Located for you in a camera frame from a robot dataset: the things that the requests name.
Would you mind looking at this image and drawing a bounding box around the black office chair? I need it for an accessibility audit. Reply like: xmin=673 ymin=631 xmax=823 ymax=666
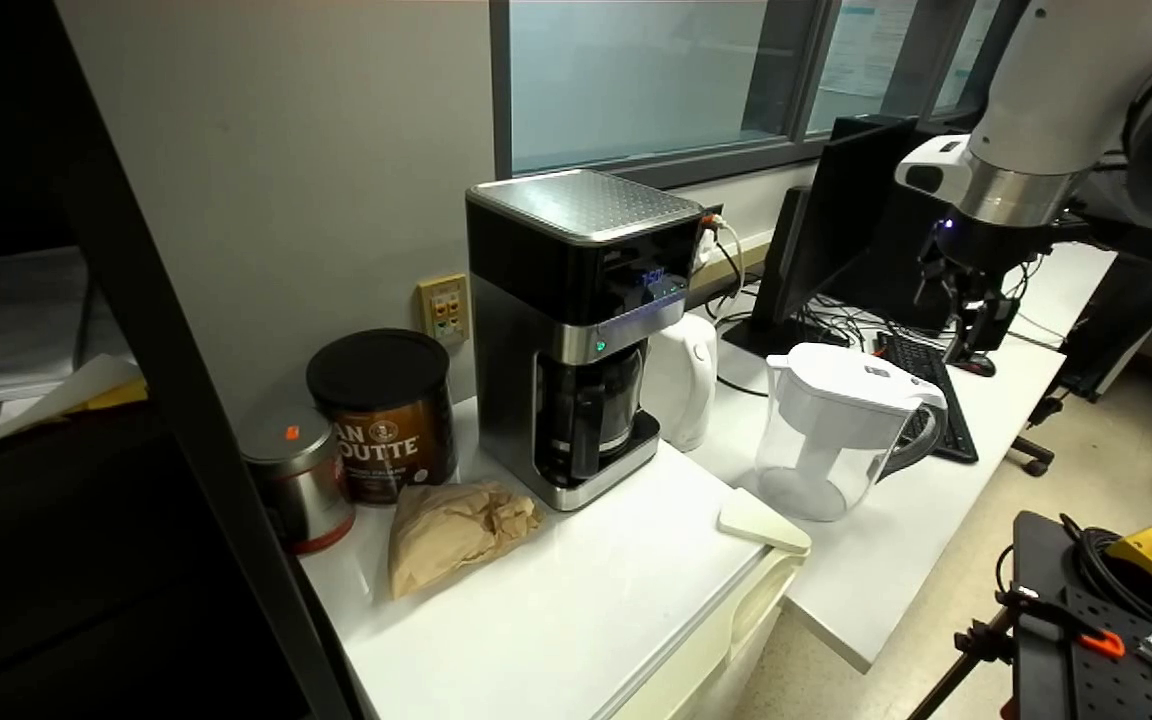
xmin=1003 ymin=239 xmax=1152 ymax=479

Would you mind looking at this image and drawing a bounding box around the black shelf frame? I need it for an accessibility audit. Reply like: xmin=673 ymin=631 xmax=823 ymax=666
xmin=38 ymin=0 xmax=369 ymax=720

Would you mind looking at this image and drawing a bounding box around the black perforated cart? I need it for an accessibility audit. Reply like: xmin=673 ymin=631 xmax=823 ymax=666
xmin=1003 ymin=507 xmax=1152 ymax=720

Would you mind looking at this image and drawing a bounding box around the beige wall outlet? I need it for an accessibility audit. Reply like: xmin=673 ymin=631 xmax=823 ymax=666
xmin=412 ymin=269 xmax=476 ymax=356

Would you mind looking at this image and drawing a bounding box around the black tripod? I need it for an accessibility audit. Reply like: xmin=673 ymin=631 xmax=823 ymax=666
xmin=903 ymin=603 xmax=1023 ymax=720

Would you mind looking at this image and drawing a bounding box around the brown coffee canister black lid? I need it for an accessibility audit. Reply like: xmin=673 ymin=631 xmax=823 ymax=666
xmin=303 ymin=324 xmax=459 ymax=507

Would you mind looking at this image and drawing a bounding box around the bag of brown coffee filters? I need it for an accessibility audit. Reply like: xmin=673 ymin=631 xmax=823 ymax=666
xmin=385 ymin=477 xmax=548 ymax=603

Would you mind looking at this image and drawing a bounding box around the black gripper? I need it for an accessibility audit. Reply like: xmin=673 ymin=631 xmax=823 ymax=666
xmin=915 ymin=211 xmax=1056 ymax=363

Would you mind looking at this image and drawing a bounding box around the glass coffee carafe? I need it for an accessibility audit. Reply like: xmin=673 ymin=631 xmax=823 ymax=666
xmin=541 ymin=348 xmax=649 ymax=463

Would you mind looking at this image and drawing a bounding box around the black coiled cable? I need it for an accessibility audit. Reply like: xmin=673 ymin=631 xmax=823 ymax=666
xmin=1056 ymin=507 xmax=1152 ymax=636

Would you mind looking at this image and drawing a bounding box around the white water filter pitcher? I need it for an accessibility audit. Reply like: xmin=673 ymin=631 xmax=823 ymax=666
xmin=743 ymin=342 xmax=953 ymax=527

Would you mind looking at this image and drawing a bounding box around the black keyboard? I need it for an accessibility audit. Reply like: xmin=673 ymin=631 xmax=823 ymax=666
xmin=871 ymin=334 xmax=985 ymax=468

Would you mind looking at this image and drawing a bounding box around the stack of papers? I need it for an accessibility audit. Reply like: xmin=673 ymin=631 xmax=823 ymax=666
xmin=0 ymin=245 xmax=154 ymax=468

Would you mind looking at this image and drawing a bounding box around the orange clamp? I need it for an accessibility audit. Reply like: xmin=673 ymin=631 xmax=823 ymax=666
xmin=1078 ymin=624 xmax=1131 ymax=666

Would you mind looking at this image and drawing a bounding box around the black computer monitor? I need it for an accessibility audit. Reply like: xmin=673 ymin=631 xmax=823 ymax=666
xmin=743 ymin=111 xmax=931 ymax=360

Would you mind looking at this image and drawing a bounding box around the small metal can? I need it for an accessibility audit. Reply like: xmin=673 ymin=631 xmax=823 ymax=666
xmin=246 ymin=418 xmax=359 ymax=562

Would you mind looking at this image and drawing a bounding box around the white folded cloth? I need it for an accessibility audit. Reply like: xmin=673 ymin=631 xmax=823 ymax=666
xmin=712 ymin=484 xmax=815 ymax=562

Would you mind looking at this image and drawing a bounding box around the white electric kettle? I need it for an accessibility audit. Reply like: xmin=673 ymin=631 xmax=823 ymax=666
xmin=638 ymin=309 xmax=726 ymax=455

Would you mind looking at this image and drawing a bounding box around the black and silver coffeemaker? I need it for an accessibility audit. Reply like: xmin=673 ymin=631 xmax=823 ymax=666
xmin=463 ymin=165 xmax=712 ymax=518

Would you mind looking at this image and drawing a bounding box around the dark window frame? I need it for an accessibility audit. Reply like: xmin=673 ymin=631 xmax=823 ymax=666
xmin=489 ymin=0 xmax=1023 ymax=192

